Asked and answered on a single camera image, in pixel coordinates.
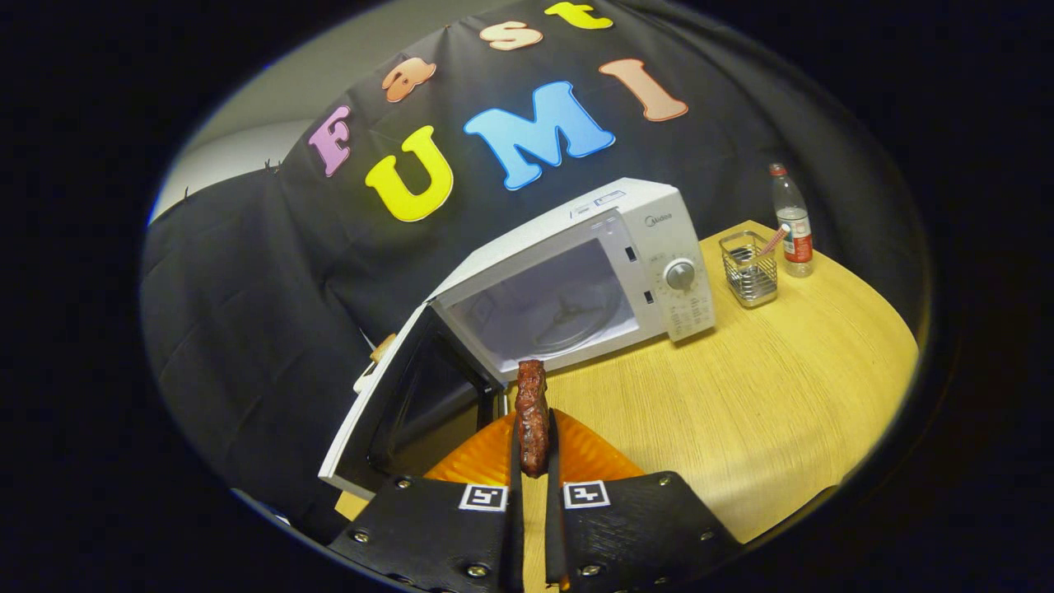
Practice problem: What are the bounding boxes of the white toaster oven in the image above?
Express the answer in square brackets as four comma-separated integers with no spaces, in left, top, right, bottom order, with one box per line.
[318,177,717,501]

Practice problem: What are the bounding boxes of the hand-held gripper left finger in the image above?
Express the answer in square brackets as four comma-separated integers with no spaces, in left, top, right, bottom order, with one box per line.
[329,409,525,593]

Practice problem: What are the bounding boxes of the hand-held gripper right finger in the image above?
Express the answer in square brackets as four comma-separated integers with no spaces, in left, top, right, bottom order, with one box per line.
[543,409,742,593]

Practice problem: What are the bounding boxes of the black backdrop cloth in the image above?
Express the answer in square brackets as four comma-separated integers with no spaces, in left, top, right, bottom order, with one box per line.
[138,0,931,544]

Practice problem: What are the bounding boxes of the clear bottle with red label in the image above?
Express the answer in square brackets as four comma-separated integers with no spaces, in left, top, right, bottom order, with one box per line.
[769,162,815,278]

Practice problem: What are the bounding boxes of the metal wire basket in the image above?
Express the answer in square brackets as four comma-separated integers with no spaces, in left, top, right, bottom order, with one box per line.
[719,230,780,309]

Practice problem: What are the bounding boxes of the brown grilled meat piece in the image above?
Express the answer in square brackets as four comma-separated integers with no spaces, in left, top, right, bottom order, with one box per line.
[515,359,551,479]

